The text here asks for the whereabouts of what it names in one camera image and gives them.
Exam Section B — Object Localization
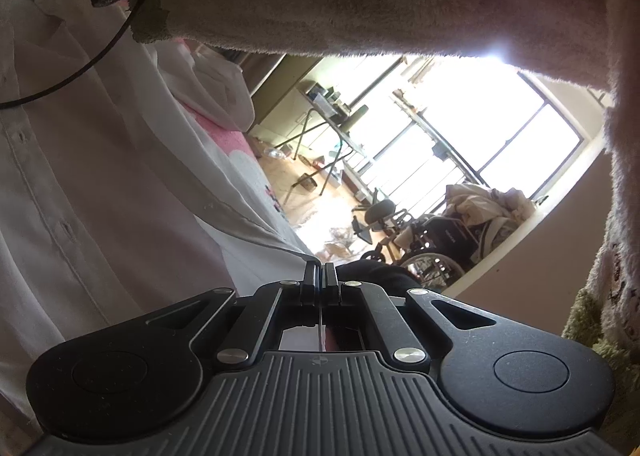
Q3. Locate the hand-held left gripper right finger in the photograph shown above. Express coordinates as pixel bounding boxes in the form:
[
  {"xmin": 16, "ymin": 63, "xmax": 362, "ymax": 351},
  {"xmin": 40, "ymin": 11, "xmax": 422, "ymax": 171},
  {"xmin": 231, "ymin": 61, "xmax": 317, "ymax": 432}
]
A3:
[{"xmin": 322, "ymin": 261, "xmax": 496, "ymax": 372}]

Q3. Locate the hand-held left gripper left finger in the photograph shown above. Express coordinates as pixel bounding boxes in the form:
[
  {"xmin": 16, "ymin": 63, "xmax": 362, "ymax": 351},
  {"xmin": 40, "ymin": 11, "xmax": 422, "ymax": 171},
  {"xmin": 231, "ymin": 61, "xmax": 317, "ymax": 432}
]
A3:
[{"xmin": 145, "ymin": 260, "xmax": 320, "ymax": 371}]

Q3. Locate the white button shirt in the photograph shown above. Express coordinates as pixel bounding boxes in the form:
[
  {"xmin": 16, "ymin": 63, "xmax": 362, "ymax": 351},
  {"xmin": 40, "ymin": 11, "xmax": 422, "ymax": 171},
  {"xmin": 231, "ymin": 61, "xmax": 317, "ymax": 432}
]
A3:
[{"xmin": 0, "ymin": 0, "xmax": 321, "ymax": 442}]

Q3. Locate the black wheelchair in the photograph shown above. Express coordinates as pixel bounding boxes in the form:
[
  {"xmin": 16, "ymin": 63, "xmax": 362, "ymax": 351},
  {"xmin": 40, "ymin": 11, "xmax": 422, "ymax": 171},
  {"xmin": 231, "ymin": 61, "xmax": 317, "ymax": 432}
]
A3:
[{"xmin": 399, "ymin": 213, "xmax": 484, "ymax": 290}]

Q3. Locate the pink floral blanket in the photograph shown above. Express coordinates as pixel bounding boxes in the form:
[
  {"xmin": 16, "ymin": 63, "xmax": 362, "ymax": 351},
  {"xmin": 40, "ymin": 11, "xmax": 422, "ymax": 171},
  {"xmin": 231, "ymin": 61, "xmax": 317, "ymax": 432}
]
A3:
[{"xmin": 175, "ymin": 101, "xmax": 302, "ymax": 248}]

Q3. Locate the folding table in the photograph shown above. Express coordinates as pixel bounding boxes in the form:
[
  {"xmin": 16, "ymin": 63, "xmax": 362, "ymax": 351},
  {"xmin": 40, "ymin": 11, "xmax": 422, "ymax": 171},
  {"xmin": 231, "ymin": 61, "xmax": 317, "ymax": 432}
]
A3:
[{"xmin": 292, "ymin": 81, "xmax": 372, "ymax": 198}]

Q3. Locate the large window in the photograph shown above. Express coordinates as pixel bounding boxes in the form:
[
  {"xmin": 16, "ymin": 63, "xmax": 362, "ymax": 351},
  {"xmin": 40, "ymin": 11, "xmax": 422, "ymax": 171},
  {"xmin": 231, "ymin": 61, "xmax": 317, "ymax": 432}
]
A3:
[{"xmin": 345, "ymin": 53, "xmax": 587, "ymax": 218}]

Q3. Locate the person's fleecy robe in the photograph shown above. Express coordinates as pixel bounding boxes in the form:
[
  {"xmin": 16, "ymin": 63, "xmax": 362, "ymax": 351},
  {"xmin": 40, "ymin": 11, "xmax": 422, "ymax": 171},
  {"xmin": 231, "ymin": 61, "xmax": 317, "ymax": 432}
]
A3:
[{"xmin": 562, "ymin": 81, "xmax": 640, "ymax": 456}]

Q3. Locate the black cable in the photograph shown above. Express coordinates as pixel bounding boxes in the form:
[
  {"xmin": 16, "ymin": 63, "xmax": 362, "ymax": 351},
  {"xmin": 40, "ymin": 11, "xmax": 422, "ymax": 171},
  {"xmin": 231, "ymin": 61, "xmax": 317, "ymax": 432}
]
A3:
[{"xmin": 0, "ymin": 0, "xmax": 176, "ymax": 111}]

